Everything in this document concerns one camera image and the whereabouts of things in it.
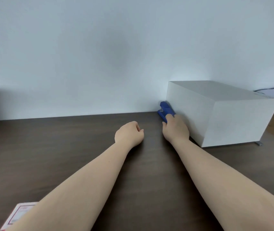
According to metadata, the white cardboard box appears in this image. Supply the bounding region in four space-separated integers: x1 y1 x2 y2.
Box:
166 80 274 148

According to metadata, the person's left forearm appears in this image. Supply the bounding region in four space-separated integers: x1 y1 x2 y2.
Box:
5 142 134 231

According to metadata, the person's left hand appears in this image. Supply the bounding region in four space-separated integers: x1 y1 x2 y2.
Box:
114 121 144 149

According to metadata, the blue stapler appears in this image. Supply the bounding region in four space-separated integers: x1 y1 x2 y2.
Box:
157 101 176 124

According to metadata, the person's right forearm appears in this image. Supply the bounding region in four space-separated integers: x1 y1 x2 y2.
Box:
172 138 274 231

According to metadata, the white paper with red print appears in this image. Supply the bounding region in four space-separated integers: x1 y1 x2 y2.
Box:
0 202 39 231

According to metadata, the person's right hand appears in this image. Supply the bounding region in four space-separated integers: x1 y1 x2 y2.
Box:
162 114 190 144

